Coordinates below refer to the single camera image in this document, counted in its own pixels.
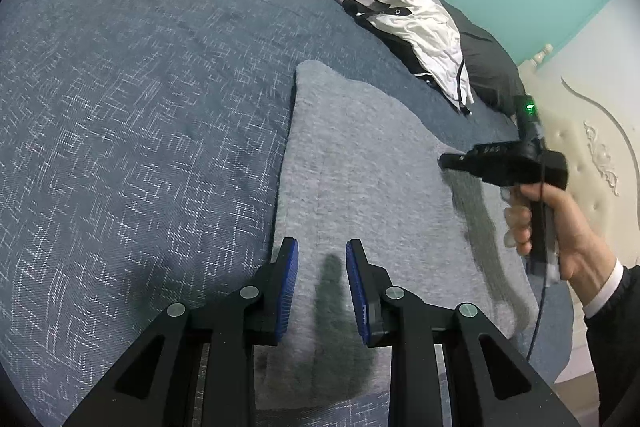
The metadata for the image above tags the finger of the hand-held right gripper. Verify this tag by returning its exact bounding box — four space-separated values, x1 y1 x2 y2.
438 151 473 172

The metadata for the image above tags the cream tufted headboard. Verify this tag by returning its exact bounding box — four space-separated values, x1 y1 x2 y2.
517 44 640 378

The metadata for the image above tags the grey knit sweater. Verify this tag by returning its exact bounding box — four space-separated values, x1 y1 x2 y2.
255 59 533 400

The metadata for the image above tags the white and black jacket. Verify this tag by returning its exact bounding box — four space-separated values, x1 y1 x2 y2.
324 0 475 116

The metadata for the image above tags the person's right forearm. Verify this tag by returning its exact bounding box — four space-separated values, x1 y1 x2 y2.
582 259 640 427

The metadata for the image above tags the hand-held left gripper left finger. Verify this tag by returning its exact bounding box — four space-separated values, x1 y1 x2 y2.
62 237 300 427

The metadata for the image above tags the bed with blue patterned sheet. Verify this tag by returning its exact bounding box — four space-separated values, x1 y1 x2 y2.
0 0 576 427

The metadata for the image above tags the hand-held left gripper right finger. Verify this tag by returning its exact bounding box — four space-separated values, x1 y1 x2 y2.
346 238 581 427

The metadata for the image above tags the person's right hand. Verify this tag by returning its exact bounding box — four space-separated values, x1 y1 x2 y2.
504 181 623 305

